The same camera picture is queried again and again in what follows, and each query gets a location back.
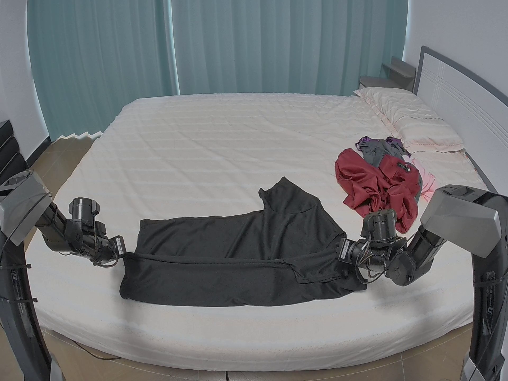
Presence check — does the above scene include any bed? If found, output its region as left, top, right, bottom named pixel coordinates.
left=38, top=46, right=508, bottom=372

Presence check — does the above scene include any grey bedside table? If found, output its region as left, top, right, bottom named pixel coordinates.
left=359, top=57, right=416, bottom=92

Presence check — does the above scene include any black chest of drawers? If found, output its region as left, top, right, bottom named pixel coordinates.
left=0, top=119, right=28, bottom=182

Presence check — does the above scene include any cream pillow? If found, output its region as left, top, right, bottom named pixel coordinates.
left=352, top=87, right=466, bottom=154

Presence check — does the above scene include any black cable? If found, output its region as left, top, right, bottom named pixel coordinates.
left=73, top=342, right=120, bottom=361

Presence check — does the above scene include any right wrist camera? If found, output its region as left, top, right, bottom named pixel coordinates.
left=362, top=210, right=399, bottom=243

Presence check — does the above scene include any grey and purple garment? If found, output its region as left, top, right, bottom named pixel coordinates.
left=355, top=136, right=409, bottom=168

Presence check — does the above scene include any dark red garment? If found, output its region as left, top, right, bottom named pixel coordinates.
left=334, top=148, right=422, bottom=235

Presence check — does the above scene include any black T-shirt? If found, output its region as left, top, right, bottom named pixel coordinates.
left=119, top=176, right=368, bottom=308

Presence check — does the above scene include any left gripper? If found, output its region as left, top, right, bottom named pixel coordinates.
left=94, top=235, right=128, bottom=265

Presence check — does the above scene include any blue-green curtain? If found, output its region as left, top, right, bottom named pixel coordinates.
left=169, top=0, right=409, bottom=96
left=26, top=0, right=179, bottom=140

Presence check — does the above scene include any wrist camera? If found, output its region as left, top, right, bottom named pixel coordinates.
left=362, top=210, right=399, bottom=243
left=67, top=198, right=107, bottom=237

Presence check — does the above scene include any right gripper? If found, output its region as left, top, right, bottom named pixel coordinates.
left=336, top=237, right=372, bottom=271

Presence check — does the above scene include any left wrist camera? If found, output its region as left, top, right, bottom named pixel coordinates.
left=67, top=198, right=107, bottom=237

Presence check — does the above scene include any pink garment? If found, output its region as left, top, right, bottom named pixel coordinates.
left=411, top=157, right=440, bottom=203

